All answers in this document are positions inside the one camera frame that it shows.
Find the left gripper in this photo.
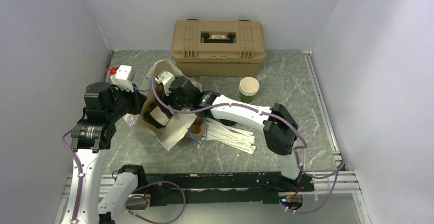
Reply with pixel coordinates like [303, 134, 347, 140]
[106, 81, 147, 122]

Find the paper bag with blue handles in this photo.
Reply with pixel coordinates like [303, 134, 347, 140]
[134, 59, 197, 151]

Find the white paper cup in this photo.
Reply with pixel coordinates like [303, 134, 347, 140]
[157, 109, 173, 126]

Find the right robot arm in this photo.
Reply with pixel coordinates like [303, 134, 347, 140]
[154, 71, 302, 191]

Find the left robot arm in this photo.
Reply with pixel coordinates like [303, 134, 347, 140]
[62, 82, 147, 223]

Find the tan plastic toolbox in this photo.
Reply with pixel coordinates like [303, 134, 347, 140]
[170, 19, 267, 77]

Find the black cup lid stack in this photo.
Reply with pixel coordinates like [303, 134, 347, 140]
[220, 119, 236, 126]

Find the green paper cup stack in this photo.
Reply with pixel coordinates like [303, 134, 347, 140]
[239, 77, 260, 103]

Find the pile of wrapped straws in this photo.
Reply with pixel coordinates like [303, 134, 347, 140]
[201, 119, 256, 154]

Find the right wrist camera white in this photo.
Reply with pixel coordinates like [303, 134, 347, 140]
[155, 71, 176, 87]

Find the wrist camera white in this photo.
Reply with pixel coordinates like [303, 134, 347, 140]
[106, 65, 134, 92]
[155, 71, 176, 87]

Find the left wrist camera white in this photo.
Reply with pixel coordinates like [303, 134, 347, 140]
[106, 65, 134, 92]

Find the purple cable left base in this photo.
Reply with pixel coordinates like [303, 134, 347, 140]
[124, 181, 186, 224]

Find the purple cable base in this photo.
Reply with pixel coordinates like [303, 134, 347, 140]
[124, 181, 186, 224]
[279, 144, 347, 215]

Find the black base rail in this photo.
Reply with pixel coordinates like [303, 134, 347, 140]
[133, 171, 315, 207]

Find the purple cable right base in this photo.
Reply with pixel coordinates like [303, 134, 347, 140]
[279, 144, 347, 215]

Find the aluminium side rail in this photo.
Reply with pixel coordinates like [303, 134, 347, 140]
[302, 51, 360, 197]

